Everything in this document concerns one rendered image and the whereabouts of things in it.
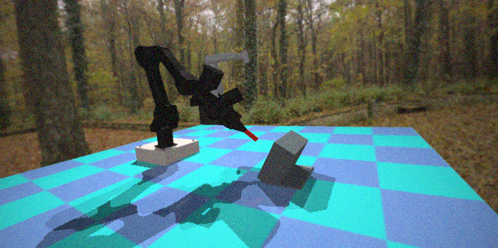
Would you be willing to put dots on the dark red peg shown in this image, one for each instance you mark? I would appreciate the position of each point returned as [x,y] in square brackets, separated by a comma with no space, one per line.
[251,135]

